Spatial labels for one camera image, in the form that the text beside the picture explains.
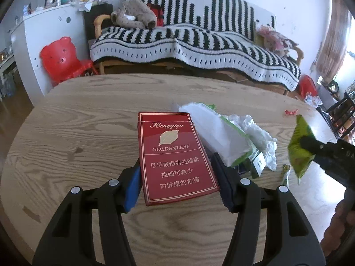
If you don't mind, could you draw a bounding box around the red cigarette box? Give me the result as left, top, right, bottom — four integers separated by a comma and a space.
138, 111, 220, 206

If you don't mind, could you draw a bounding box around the small white and green box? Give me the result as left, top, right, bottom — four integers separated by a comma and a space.
248, 150, 267, 178

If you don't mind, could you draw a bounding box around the white and green tissue pack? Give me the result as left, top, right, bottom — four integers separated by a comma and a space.
179, 103, 257, 168

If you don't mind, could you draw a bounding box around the red bear-shaped plastic chair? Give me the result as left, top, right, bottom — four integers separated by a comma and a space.
39, 37, 99, 87

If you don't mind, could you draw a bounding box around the red and black bag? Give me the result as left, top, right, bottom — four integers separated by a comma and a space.
146, 3, 164, 27

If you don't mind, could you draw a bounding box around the wooden sofa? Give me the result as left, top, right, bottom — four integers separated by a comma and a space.
93, 14, 306, 97

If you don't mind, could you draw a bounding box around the black chair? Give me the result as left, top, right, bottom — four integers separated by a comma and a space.
327, 91, 355, 139

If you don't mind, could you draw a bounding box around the black box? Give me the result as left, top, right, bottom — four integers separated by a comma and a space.
84, 3, 113, 41

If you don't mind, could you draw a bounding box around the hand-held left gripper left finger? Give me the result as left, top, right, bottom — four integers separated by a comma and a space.
32, 158, 142, 266

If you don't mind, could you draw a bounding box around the pink plush toy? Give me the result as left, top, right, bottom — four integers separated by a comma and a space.
255, 23, 298, 57

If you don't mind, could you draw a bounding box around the patterned curtain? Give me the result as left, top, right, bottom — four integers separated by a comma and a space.
316, 0, 353, 82

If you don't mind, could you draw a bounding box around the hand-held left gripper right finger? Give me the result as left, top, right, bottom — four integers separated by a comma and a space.
211, 152, 326, 266

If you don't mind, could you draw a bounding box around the brown teddy bear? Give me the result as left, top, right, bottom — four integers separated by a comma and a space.
111, 0, 157, 29

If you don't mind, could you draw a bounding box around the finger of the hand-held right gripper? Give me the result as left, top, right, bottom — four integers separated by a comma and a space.
301, 135, 329, 156

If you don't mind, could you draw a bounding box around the striped black white sofa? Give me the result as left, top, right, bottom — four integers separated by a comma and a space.
89, 0, 302, 92

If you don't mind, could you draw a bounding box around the green candy wrapper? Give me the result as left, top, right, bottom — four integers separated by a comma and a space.
281, 164, 291, 186

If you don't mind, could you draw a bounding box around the white cabinet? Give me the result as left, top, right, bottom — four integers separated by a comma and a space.
10, 4, 91, 108

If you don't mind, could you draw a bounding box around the crumpled clear plastic wrap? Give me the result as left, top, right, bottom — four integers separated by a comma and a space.
227, 114, 278, 171

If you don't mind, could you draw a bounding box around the red plastic bag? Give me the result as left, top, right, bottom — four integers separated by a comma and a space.
298, 75, 318, 97

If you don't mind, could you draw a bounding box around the green snack packet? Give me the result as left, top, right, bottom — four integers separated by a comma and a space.
288, 114, 317, 185

